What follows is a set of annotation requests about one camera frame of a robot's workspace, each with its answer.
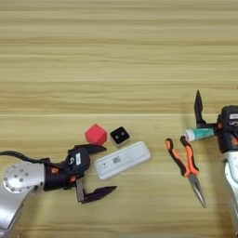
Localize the small black white cube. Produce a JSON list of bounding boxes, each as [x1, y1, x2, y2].
[[109, 126, 131, 149]]

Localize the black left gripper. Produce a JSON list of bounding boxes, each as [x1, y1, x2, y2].
[[44, 143, 118, 205]]

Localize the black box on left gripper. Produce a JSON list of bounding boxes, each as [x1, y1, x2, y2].
[[66, 147, 92, 175]]

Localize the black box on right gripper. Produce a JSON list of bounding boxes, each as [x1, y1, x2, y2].
[[220, 105, 238, 128]]

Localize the teal white glue stick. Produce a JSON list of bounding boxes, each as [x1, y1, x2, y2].
[[181, 126, 218, 143]]

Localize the white rectangular device box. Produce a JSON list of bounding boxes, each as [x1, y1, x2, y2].
[[93, 140, 152, 181]]

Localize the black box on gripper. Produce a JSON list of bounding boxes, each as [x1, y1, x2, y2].
[[220, 105, 238, 128], [66, 147, 92, 175]]

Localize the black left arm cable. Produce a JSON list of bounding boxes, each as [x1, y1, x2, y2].
[[0, 150, 52, 165]]

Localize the red cube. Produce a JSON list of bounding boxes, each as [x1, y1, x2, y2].
[[84, 123, 109, 147]]

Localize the orange black needle-nose pliers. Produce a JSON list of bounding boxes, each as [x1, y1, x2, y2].
[[165, 135, 207, 209]]

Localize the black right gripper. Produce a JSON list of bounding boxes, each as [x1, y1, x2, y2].
[[193, 89, 238, 154]]

